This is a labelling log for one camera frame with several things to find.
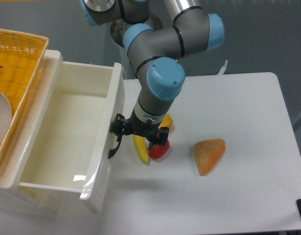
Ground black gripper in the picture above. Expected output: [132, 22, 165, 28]
[109, 114, 169, 151]

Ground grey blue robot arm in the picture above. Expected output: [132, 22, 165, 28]
[80, 0, 225, 146]

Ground yellow banana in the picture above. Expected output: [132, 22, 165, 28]
[133, 135, 150, 165]

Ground white plate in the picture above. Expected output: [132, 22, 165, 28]
[0, 92, 12, 144]

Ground white drawer cabinet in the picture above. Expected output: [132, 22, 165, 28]
[0, 50, 63, 216]

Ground yellow bell pepper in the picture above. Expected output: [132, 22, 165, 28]
[159, 114, 174, 129]

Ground red bell pepper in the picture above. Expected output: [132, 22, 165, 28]
[149, 140, 170, 159]

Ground yellow woven basket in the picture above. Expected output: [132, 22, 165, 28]
[0, 28, 49, 166]

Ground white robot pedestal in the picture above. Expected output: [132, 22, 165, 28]
[109, 13, 164, 80]

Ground white table clamp bracket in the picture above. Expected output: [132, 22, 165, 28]
[219, 60, 228, 75]

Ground black top drawer handle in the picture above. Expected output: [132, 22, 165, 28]
[108, 135, 123, 159]

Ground orange triangular bread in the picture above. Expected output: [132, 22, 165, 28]
[194, 139, 226, 176]

